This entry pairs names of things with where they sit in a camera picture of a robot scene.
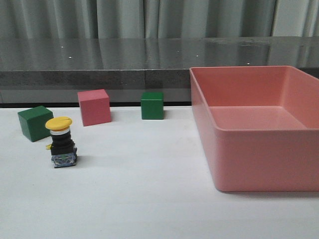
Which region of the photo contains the yellow push button switch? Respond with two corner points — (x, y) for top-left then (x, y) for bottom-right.
(45, 117), (77, 168)

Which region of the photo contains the green cube centre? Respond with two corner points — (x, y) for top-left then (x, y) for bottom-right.
(141, 92), (164, 120)

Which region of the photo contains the green cube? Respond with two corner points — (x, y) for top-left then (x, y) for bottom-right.
(17, 106), (53, 142)
(141, 92), (164, 120)

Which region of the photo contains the pink cube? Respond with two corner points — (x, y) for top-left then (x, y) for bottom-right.
(77, 89), (112, 126)

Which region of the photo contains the pink plastic bin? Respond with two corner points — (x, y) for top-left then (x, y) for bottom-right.
(190, 66), (319, 192)

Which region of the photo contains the green cube left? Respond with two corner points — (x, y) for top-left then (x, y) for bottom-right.
(17, 106), (53, 142)

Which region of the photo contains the dark grey stone counter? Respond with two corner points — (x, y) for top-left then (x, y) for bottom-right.
(0, 37), (319, 108)

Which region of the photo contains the grey curtain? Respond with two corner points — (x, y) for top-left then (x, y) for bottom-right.
(0, 0), (319, 39)

